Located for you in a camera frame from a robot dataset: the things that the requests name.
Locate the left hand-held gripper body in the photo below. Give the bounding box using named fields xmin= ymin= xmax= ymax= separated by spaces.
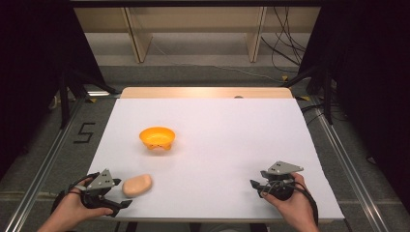
xmin=80 ymin=168 xmax=121 ymax=211

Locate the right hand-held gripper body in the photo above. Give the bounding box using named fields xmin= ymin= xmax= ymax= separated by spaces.
xmin=259 ymin=160 xmax=305 ymax=201

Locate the tan bread roll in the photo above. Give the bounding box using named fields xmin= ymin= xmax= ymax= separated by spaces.
xmin=121 ymin=173 xmax=153 ymax=199

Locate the orange plastic bowl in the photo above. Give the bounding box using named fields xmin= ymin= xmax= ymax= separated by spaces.
xmin=138 ymin=126 xmax=177 ymax=152

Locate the person's right hand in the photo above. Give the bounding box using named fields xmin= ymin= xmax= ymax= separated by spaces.
xmin=262 ymin=172 xmax=317 ymax=225

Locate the person's left hand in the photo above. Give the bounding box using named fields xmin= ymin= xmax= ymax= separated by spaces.
xmin=52 ymin=177 xmax=114 ymax=232

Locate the white table cover sheet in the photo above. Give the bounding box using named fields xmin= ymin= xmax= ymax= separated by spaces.
xmin=86 ymin=98 xmax=345 ymax=221

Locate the black tripod stand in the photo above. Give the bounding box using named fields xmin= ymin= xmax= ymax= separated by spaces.
xmin=57 ymin=67 xmax=121 ymax=131
xmin=282 ymin=65 xmax=335 ymax=126

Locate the black curtain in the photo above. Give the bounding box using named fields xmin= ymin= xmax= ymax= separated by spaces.
xmin=298 ymin=0 xmax=410 ymax=205
xmin=0 ymin=0 xmax=108 ymax=182

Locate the light wooden desk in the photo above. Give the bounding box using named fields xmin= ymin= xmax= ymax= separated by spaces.
xmin=73 ymin=5 xmax=322 ymax=65

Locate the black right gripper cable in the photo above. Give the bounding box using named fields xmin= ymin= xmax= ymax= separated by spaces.
xmin=262 ymin=180 xmax=320 ymax=227

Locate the aluminium floor rail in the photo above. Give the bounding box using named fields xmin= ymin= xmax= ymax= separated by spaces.
xmin=309 ymin=96 xmax=392 ymax=232
xmin=2 ymin=96 xmax=85 ymax=232

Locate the black floor cable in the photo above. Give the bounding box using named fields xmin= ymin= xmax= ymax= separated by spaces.
xmin=301 ymin=101 xmax=327 ymax=126

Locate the bundle of black cables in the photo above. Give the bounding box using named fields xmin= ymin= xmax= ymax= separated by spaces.
xmin=260 ymin=6 xmax=308 ymax=74

